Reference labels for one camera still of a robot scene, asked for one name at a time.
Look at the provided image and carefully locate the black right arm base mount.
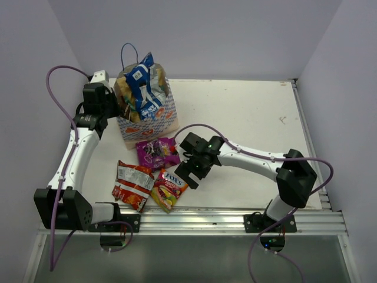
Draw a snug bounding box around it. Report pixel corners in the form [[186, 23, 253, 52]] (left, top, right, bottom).
[[243, 208, 297, 233]]

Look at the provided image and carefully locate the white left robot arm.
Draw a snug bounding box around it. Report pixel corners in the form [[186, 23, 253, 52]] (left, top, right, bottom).
[[34, 82, 123, 232]]

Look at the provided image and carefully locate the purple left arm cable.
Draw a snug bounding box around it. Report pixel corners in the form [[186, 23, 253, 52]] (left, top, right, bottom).
[[45, 65, 134, 272]]

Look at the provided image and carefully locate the blue checkered paper bag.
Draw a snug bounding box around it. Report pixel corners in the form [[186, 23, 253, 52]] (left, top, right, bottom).
[[116, 55, 179, 149]]

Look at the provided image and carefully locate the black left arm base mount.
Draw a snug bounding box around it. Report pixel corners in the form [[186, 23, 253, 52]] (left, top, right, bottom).
[[88, 202, 141, 233]]

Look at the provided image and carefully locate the aluminium front rail frame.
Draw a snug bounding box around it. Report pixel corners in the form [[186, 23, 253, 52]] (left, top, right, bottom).
[[24, 208, 361, 282]]

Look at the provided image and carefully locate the purple candy bag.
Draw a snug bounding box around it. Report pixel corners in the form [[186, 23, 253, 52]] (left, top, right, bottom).
[[135, 137, 181, 172]]

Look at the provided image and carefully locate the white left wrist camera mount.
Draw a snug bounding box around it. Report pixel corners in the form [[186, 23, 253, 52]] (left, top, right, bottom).
[[90, 70, 110, 88]]

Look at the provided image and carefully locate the colourful Fox's candy bag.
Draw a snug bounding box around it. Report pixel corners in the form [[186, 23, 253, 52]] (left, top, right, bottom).
[[150, 169, 188, 213]]

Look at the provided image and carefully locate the tan kraft snack bag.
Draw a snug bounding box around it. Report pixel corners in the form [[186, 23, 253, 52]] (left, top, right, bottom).
[[114, 64, 168, 117]]

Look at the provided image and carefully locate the brown Kettle chips bag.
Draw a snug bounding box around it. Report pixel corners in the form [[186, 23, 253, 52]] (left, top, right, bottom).
[[118, 96, 141, 123]]

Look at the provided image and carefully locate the red Doritos bag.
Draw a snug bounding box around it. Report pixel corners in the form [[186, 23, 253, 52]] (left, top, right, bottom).
[[111, 160, 154, 213]]

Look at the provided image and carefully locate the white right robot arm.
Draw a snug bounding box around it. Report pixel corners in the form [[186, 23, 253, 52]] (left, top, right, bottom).
[[174, 132, 318, 232]]

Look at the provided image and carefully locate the blue Doritos bag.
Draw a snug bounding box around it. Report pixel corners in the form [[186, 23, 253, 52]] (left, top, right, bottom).
[[123, 52, 168, 121]]

